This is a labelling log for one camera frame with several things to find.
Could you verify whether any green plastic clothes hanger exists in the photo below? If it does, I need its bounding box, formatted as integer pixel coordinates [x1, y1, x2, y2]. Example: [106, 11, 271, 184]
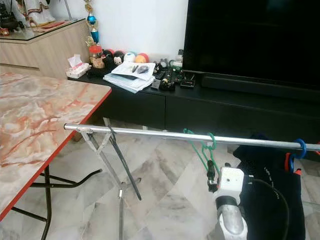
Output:
[182, 128, 221, 176]

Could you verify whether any blue plastic clothes hanger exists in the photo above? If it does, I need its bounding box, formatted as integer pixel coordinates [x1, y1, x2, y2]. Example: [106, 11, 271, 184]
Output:
[286, 138, 307, 173]

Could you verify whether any black low tv console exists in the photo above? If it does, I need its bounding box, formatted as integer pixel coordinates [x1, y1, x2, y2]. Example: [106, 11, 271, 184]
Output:
[67, 69, 320, 146]

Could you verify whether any navy polo shirt white print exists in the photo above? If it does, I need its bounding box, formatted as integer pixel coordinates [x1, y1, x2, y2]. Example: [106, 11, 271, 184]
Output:
[232, 132, 307, 240]

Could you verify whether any silver metal clothes rack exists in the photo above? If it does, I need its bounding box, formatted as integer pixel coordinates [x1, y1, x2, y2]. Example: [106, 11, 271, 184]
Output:
[64, 123, 320, 240]

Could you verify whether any small black box device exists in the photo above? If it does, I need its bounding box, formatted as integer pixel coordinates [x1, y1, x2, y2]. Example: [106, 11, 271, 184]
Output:
[180, 74, 197, 89]

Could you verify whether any black soundbar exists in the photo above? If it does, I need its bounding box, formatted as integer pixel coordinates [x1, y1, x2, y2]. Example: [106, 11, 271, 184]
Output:
[201, 75, 313, 103]

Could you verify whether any small white bottle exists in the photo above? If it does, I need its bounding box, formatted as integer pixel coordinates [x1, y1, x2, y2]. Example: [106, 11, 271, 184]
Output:
[172, 49, 185, 70]

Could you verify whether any stack of white papers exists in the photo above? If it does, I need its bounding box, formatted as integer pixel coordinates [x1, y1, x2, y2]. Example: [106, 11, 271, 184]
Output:
[103, 61, 157, 94]

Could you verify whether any orange round plush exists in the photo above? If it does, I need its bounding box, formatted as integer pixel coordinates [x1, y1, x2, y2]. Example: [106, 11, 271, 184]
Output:
[134, 52, 150, 64]

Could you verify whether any black flat television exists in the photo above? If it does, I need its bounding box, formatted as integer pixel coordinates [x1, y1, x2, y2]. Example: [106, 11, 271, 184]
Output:
[182, 0, 320, 90]

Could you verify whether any marble pattern folding table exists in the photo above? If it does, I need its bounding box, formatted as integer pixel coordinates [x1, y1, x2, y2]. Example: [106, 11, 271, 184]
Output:
[0, 71, 112, 240]

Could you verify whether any white blue round plush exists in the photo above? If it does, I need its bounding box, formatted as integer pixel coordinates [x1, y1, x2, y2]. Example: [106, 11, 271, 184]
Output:
[123, 52, 137, 63]

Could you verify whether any black mouse plush toy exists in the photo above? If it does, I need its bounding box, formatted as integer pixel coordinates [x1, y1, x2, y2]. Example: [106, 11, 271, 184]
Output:
[111, 50, 126, 66]

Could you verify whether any glass jar red lid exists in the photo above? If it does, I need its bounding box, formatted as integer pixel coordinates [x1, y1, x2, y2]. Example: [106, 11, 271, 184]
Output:
[88, 45, 105, 70]

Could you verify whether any white tissue box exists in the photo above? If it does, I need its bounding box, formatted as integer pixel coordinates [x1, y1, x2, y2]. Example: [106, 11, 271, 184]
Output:
[67, 55, 91, 79]

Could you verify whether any light wood sideboard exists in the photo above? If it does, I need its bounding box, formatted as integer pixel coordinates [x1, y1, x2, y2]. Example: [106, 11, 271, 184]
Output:
[0, 19, 92, 81]

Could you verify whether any dark bronze pot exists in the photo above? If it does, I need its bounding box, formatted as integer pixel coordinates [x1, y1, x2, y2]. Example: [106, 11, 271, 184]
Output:
[2, 12, 26, 31]

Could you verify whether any gold blue hanging ornament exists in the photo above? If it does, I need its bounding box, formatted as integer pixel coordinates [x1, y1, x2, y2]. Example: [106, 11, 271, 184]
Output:
[84, 0, 100, 47]

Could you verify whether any white robed figurine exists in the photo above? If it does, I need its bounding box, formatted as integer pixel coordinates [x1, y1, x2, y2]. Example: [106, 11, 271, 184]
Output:
[22, 0, 57, 27]

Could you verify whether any flat red tray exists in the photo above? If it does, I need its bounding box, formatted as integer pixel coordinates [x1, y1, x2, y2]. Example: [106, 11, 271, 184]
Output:
[42, 21, 68, 29]

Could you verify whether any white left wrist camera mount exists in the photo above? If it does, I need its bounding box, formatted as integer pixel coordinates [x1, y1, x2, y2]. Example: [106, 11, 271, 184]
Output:
[216, 166, 246, 201]

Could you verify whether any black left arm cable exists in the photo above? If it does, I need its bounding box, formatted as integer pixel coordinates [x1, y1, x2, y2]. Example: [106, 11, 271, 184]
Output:
[246, 178, 291, 240]

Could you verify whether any black thin wire hanger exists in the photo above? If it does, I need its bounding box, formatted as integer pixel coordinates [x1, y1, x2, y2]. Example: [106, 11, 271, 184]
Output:
[107, 126, 143, 202]

